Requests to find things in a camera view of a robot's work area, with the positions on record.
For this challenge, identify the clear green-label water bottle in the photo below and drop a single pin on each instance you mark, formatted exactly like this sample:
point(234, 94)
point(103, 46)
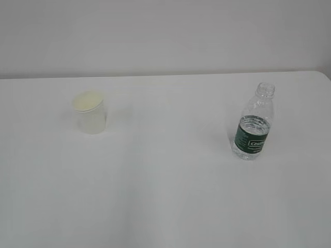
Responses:
point(255, 123)

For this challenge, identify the white paper cup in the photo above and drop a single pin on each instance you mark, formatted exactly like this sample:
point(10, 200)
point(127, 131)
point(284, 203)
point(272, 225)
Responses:
point(90, 112)

